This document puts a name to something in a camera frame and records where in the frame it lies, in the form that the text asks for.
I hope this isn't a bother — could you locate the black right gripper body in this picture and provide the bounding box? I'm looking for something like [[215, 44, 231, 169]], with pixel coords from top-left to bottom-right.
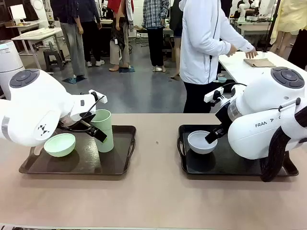
[[214, 101, 235, 131]]

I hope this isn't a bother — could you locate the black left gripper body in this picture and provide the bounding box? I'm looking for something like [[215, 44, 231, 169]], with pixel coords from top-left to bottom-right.
[[58, 112, 97, 136]]

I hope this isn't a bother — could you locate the blue-grey bowl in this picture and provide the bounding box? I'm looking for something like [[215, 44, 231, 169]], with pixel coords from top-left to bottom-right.
[[187, 130, 218, 155]]

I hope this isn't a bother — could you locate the beige cloth mat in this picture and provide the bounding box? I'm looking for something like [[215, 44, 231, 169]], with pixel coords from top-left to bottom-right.
[[243, 57, 277, 69]]

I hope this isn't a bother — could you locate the person's right forearm white sleeve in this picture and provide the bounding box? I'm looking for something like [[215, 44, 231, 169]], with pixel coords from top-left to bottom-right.
[[226, 31, 255, 53]]

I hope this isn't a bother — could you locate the black serving tray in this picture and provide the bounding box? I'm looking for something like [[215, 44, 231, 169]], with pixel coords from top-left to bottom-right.
[[177, 124, 299, 180]]

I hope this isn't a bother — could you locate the brown serving tray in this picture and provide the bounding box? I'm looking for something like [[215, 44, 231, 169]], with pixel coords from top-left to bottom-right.
[[18, 124, 138, 176]]

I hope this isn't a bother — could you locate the person's left hand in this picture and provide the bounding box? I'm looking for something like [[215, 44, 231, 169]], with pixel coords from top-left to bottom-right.
[[226, 45, 238, 58]]

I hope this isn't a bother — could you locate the person's right hand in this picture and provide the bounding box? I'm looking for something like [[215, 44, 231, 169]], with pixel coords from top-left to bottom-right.
[[244, 46, 260, 60]]

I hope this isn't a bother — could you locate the tall green cup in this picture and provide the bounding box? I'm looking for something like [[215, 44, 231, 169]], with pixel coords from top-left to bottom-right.
[[90, 109, 115, 153]]

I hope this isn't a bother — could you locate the green bowl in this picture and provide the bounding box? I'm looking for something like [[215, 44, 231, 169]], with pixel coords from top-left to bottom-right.
[[43, 133, 77, 158]]

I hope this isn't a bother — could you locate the black chair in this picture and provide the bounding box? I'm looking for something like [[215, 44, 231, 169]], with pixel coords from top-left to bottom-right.
[[215, 78, 238, 90]]

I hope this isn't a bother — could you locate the white side table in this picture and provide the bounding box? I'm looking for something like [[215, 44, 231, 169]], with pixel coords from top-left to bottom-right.
[[218, 50, 307, 84]]

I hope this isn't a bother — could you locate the grey plastic stool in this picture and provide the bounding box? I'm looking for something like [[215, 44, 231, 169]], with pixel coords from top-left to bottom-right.
[[43, 48, 65, 72]]

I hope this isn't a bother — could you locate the person in white jacket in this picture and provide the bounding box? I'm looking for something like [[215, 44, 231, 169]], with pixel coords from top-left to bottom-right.
[[178, 0, 259, 114]]

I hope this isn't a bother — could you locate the bystander in grey trousers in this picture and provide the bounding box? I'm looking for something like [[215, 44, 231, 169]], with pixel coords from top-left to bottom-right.
[[50, 0, 87, 79]]

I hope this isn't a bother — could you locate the bystander in black clothes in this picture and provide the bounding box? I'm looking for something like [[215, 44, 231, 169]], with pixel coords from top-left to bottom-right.
[[76, 0, 106, 67]]

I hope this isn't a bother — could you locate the white air purifier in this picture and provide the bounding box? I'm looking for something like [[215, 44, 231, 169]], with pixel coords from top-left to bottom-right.
[[0, 39, 25, 100]]

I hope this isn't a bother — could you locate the white office desk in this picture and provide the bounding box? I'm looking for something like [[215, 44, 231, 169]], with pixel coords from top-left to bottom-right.
[[11, 26, 63, 70]]

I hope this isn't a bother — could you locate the background workbench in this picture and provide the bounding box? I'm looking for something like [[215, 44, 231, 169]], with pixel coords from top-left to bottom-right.
[[233, 16, 274, 37]]

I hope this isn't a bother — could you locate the bystander in red white top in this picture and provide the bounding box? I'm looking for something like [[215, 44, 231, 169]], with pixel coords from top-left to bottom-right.
[[106, 0, 135, 72]]

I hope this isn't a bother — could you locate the black tripod pole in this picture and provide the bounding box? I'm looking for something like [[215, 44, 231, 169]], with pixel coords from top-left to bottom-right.
[[262, 0, 282, 53]]

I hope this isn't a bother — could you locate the bystander in black dress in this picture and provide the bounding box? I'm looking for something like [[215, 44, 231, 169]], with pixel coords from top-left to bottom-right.
[[168, 0, 185, 81]]

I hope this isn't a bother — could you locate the bystander in plaid shirt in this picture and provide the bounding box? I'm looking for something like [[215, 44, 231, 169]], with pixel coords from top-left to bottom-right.
[[142, 0, 171, 73]]

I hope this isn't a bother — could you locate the bystander in yellow top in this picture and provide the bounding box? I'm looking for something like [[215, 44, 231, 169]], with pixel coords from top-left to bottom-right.
[[269, 0, 307, 54]]

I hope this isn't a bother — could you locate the white computer monitor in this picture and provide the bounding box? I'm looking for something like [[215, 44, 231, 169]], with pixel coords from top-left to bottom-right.
[[8, 4, 27, 25]]

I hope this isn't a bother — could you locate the thin black left camera cable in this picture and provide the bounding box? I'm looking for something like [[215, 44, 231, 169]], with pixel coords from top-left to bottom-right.
[[80, 95, 106, 122]]

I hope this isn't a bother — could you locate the thin black camera cable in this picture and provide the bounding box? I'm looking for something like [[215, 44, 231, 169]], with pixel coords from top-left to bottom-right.
[[220, 82, 248, 91], [80, 95, 106, 122]]

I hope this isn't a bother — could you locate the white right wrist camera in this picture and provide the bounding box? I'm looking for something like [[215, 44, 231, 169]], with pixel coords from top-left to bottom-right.
[[204, 87, 227, 107]]

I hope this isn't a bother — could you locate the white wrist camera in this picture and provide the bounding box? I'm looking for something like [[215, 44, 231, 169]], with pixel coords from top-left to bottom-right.
[[88, 90, 107, 104], [204, 87, 227, 107]]

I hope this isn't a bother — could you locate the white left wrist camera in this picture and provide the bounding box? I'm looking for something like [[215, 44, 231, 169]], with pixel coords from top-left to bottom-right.
[[88, 90, 107, 104]]

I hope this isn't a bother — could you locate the thin black right camera cable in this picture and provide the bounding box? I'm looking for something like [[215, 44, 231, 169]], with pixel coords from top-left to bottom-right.
[[220, 82, 248, 91]]

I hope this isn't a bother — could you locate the black braided cable sleeve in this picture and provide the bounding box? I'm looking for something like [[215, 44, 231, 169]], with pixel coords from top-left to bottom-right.
[[260, 97, 307, 183]]

